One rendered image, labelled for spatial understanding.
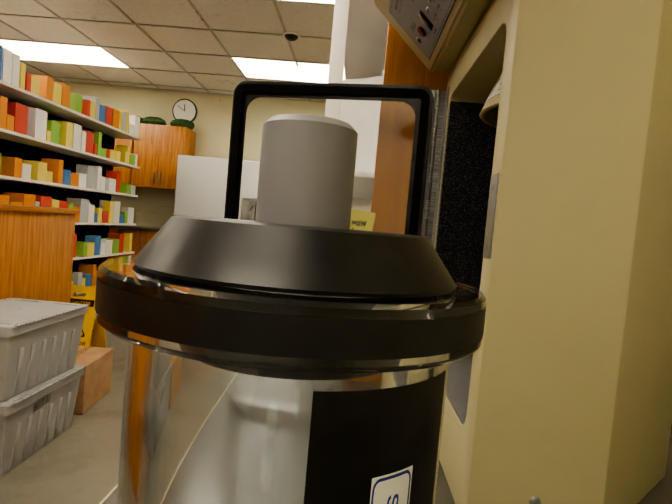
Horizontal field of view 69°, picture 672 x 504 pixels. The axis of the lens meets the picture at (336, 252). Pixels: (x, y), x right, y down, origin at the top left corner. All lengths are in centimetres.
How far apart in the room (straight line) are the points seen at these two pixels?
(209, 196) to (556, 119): 519
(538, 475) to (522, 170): 25
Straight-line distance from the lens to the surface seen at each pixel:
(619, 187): 45
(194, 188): 558
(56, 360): 280
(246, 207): 75
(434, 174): 73
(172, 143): 608
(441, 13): 61
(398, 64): 81
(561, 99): 44
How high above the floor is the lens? 118
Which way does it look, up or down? 3 degrees down
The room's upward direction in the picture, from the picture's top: 5 degrees clockwise
